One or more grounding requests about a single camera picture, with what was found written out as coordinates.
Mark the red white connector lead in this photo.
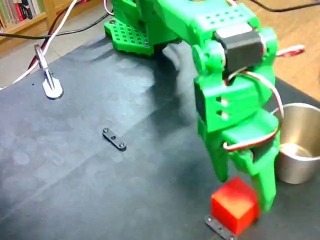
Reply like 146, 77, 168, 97
276, 44, 306, 58

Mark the stainless steel cup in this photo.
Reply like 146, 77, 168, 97
271, 103, 320, 185

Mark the thin black cable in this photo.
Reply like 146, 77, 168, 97
249, 0, 320, 13

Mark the red book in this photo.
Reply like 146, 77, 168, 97
14, 2, 26, 22

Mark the black screwed strap plate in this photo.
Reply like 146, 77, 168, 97
101, 127, 127, 152
204, 213, 236, 240

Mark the red cube block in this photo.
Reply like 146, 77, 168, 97
211, 176, 261, 236

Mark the white red servo cable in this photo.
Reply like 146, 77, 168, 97
223, 70, 285, 153

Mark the metal table clamp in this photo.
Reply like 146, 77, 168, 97
33, 44, 65, 101

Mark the wooden bookshelf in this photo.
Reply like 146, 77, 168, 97
0, 0, 76, 50

